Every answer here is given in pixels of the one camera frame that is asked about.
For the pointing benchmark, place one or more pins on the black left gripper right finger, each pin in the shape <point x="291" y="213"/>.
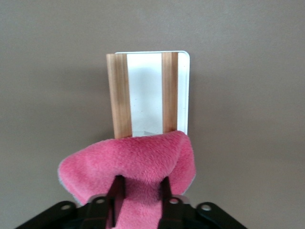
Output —
<point x="165" y="200"/>

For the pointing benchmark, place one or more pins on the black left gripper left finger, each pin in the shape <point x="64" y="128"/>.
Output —
<point x="118" y="198"/>

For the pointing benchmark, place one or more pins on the pink fluffy cloth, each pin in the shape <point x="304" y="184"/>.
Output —
<point x="143" y="157"/>

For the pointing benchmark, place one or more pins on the brown wooden stick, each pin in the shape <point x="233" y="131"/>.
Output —
<point x="169" y="95"/>
<point x="119" y="95"/>

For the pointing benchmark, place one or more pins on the white rectangular tray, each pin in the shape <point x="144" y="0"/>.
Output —
<point x="145" y="95"/>

